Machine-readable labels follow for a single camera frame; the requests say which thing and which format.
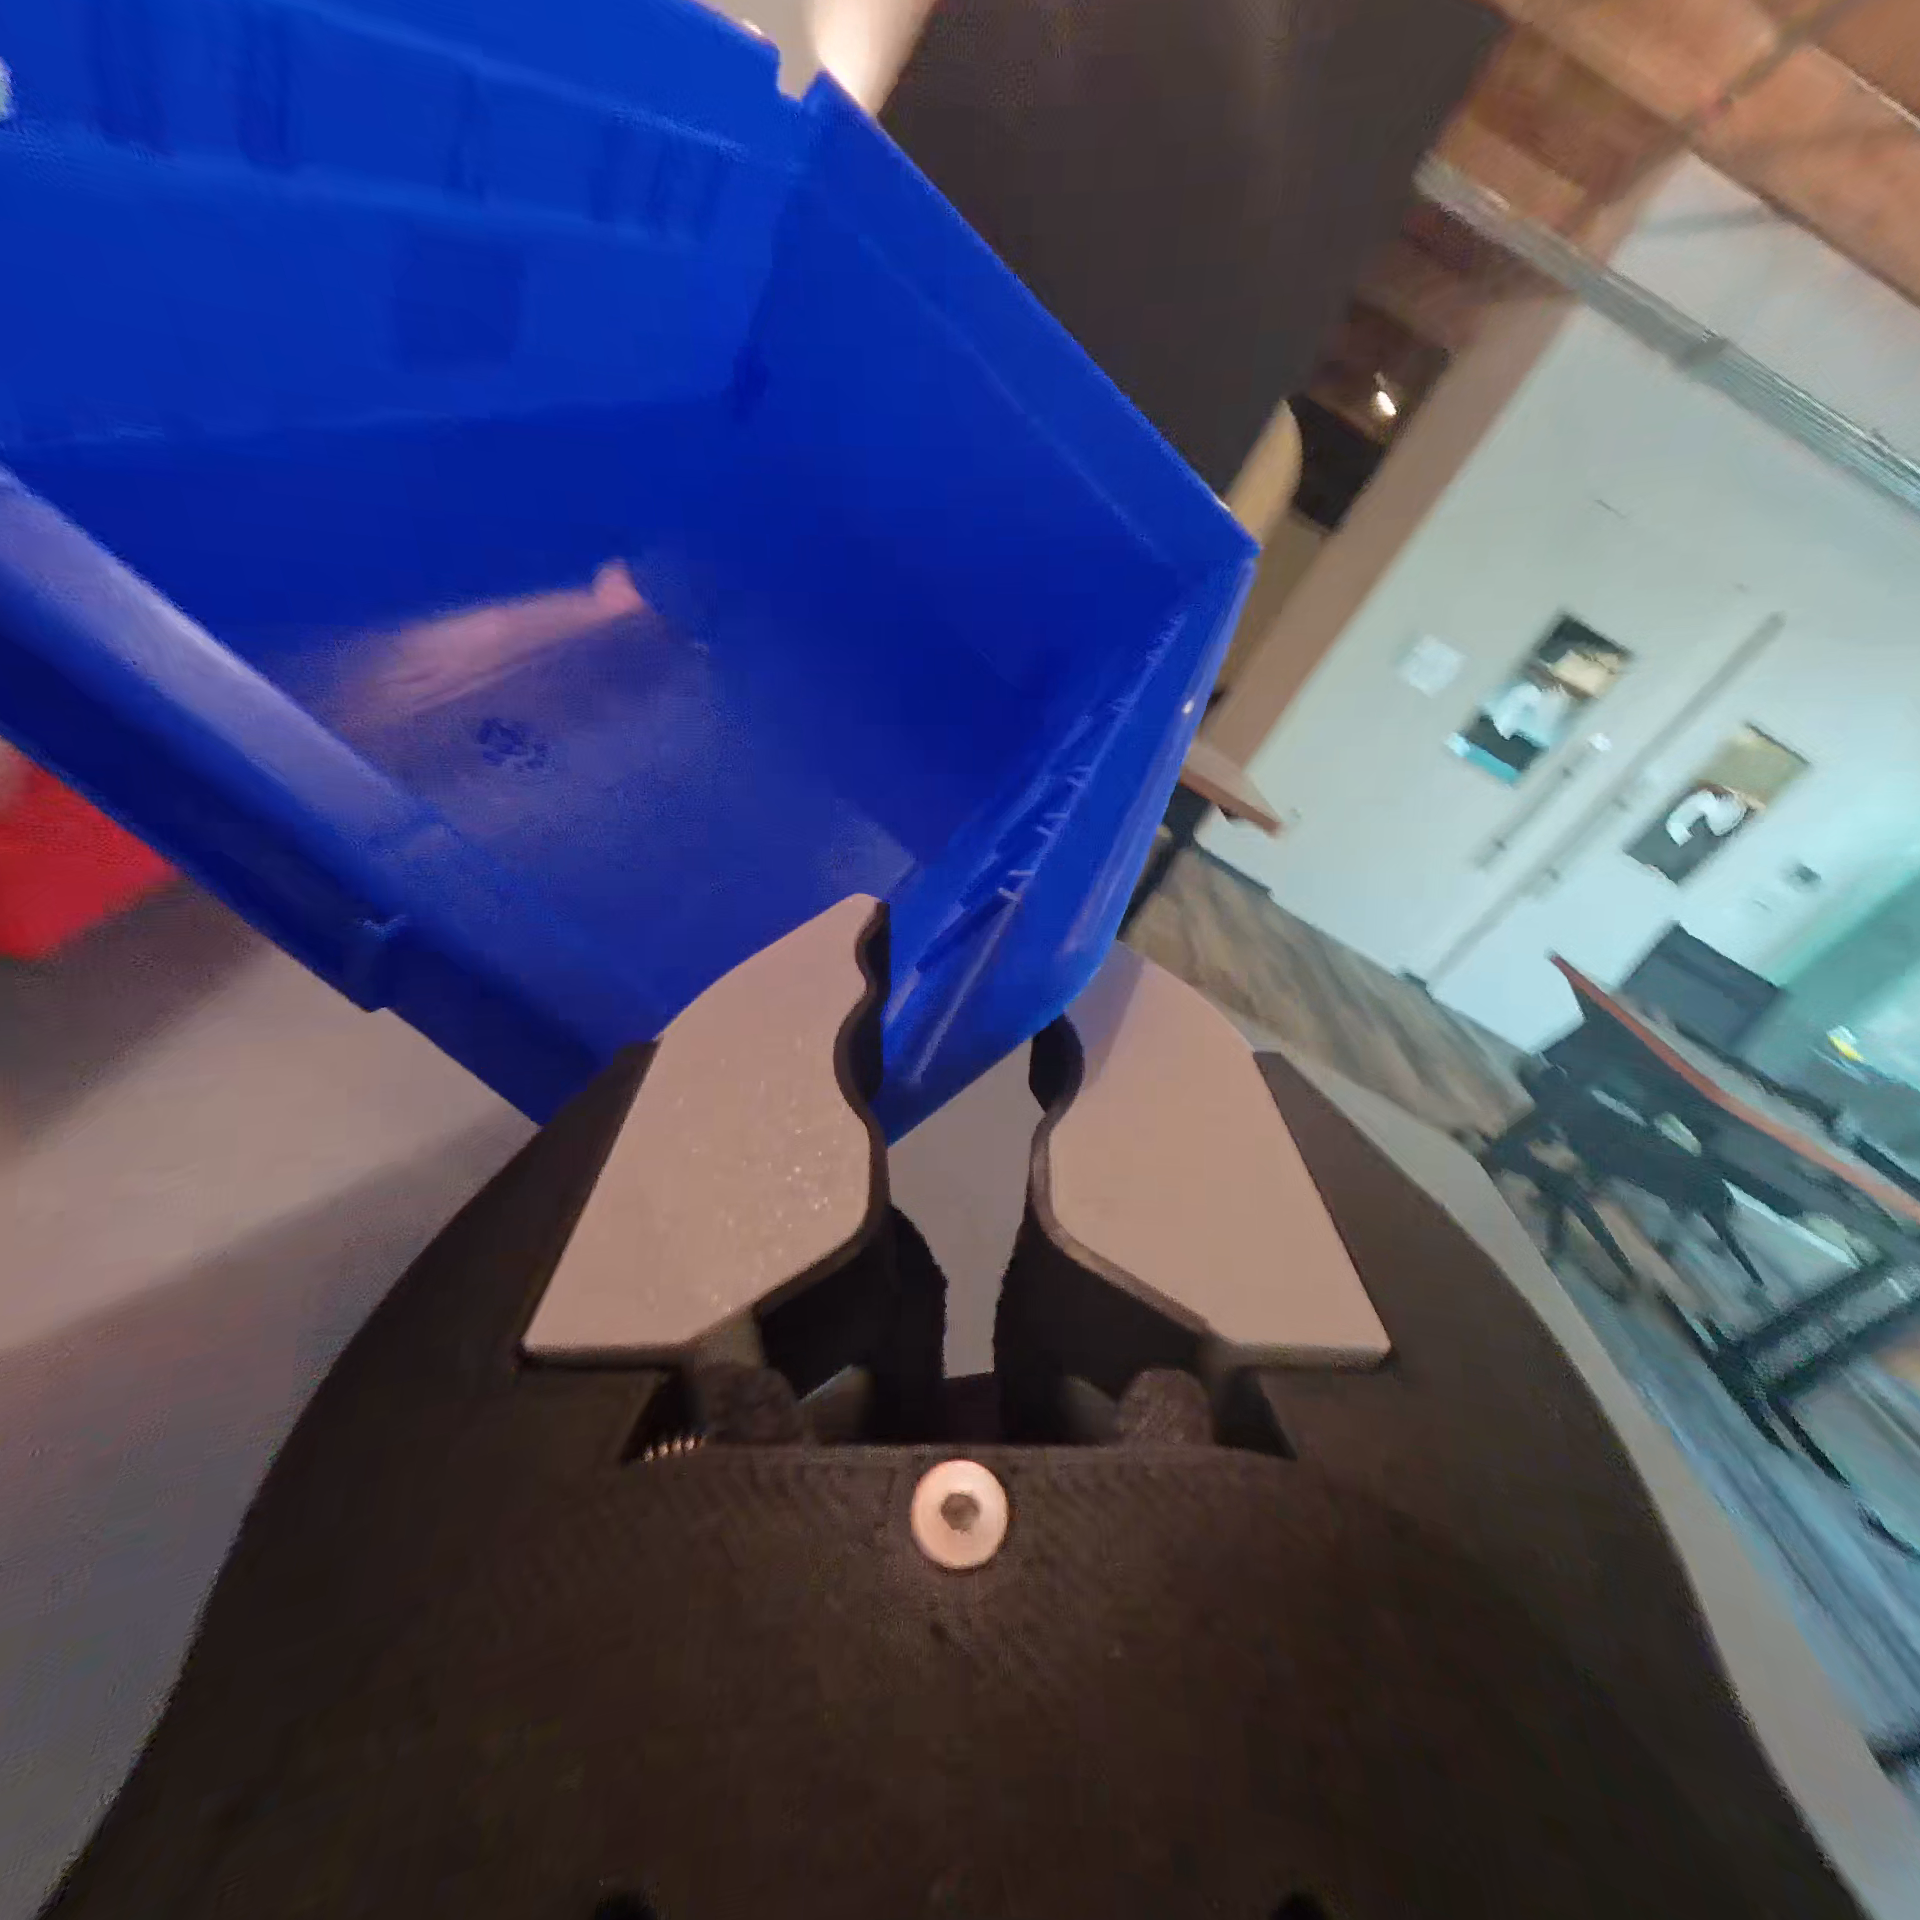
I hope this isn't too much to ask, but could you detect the metal cable tray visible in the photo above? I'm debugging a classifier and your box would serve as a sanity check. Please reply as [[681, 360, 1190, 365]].
[[1409, 151, 1920, 506]]

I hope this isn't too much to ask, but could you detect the blue storage bin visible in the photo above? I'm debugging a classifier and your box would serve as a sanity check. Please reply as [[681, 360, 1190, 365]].
[[0, 0, 1262, 1157]]

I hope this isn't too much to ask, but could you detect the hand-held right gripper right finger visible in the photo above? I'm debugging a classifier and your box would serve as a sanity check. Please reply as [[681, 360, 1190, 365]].
[[1001, 944, 1391, 1373]]

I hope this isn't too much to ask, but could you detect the wooden table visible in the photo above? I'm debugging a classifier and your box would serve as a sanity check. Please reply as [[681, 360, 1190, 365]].
[[1551, 951, 1920, 1225]]

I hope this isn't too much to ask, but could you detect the framed wall picture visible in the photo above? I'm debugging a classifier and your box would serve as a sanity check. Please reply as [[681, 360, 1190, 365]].
[[1623, 724, 1812, 887], [1446, 612, 1633, 784]]

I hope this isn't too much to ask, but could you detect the black display board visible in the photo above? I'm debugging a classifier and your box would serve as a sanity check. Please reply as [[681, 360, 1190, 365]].
[[878, 0, 1509, 496]]

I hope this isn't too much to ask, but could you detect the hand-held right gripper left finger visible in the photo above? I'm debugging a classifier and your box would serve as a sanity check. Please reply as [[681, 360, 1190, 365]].
[[516, 896, 923, 1370]]

